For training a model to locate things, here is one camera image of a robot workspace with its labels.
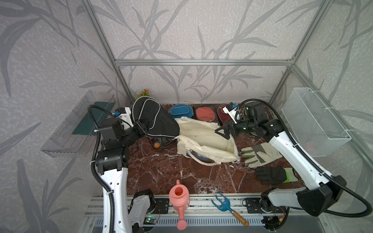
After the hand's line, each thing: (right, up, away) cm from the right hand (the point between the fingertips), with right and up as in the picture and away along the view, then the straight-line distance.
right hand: (220, 125), depth 72 cm
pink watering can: (-20, -34, -6) cm, 40 cm away
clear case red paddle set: (-3, +8, +40) cm, 40 cm away
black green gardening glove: (+34, -30, +11) cm, 46 cm away
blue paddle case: (-26, +9, +40) cm, 48 cm away
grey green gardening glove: (+29, -20, +19) cm, 39 cm away
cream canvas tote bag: (-11, -9, +5) cm, 15 cm away
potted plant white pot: (-50, +22, +33) cm, 64 cm away
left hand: (-33, +2, -8) cm, 34 cm away
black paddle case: (-32, +4, -6) cm, 33 cm away
